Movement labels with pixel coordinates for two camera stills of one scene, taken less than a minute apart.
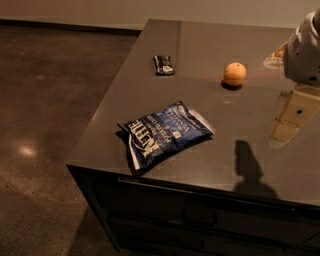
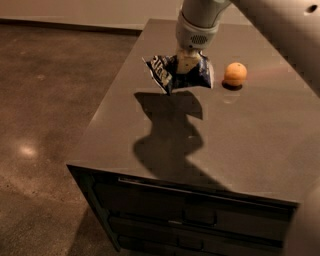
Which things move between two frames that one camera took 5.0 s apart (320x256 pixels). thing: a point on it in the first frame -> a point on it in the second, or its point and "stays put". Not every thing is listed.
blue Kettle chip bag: x=157 y=135 -> x=164 y=69
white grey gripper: x=304 y=56 -> x=193 y=37
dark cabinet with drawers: x=145 y=215 stays put
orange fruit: x=235 y=74 stays put
